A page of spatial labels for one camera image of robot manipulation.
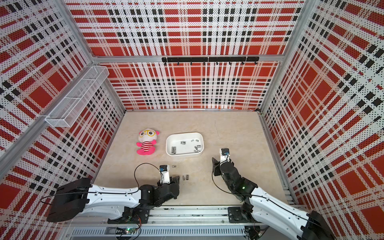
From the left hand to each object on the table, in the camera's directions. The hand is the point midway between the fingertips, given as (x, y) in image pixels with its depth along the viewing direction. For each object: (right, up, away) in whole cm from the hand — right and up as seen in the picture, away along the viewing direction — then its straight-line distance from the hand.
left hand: (179, 177), depth 83 cm
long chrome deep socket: (-6, +13, +16) cm, 21 cm away
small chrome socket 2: (+10, +19, +19) cm, 28 cm away
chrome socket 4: (+5, -1, +3) cm, 6 cm away
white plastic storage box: (-6, +19, +19) cm, 28 cm away
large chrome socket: (0, +17, +18) cm, 25 cm away
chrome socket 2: (+10, +12, +14) cm, 21 cm away
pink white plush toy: (-22, +21, +13) cm, 34 cm away
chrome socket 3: (-4, +4, +8) cm, 10 cm away
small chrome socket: (+7, +19, +19) cm, 28 cm away
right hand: (+22, +12, -2) cm, 25 cm away
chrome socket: (+11, +15, +16) cm, 24 cm away
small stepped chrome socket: (+2, -1, +3) cm, 4 cm away
